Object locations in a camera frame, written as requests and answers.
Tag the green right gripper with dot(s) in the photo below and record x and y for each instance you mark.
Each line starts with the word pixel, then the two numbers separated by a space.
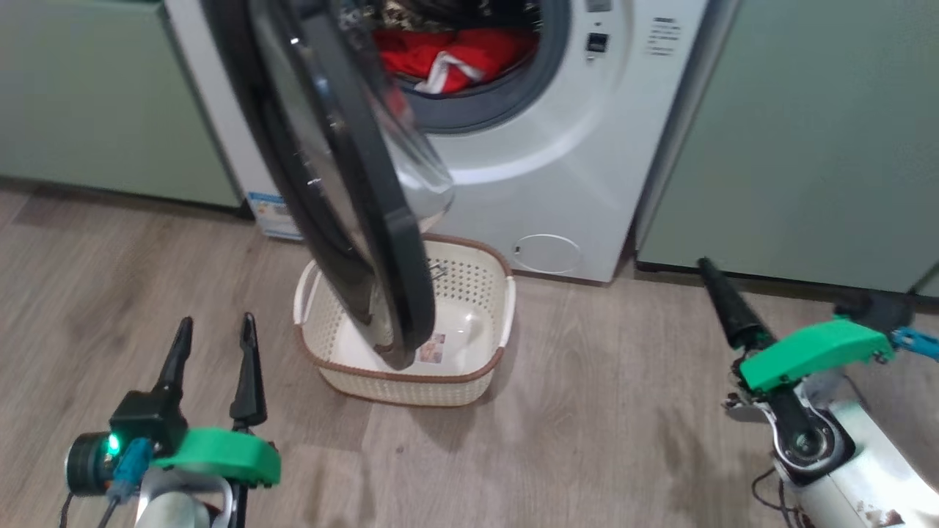
pixel 814 356

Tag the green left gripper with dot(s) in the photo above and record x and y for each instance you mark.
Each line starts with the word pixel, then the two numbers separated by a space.
pixel 220 455

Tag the round glass washing machine door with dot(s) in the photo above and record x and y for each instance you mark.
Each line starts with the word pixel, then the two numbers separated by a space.
pixel 385 242

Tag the red garment with white trim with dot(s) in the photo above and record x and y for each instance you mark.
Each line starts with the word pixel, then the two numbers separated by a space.
pixel 411 55

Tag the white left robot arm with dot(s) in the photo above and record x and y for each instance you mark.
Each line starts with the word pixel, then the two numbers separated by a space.
pixel 176 506

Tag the white front-load washing machine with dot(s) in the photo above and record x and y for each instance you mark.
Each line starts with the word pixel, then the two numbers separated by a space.
pixel 557 183

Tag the cream plastic laundry basket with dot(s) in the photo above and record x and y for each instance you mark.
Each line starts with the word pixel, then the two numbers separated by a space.
pixel 478 293

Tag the wide sage green cabinet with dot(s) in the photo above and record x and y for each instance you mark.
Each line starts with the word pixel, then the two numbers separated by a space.
pixel 807 147

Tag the narrow sage green cabinet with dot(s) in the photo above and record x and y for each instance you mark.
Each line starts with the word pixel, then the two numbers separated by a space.
pixel 95 95

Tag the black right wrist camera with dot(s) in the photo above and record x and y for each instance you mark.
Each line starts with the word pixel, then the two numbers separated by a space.
pixel 877 309

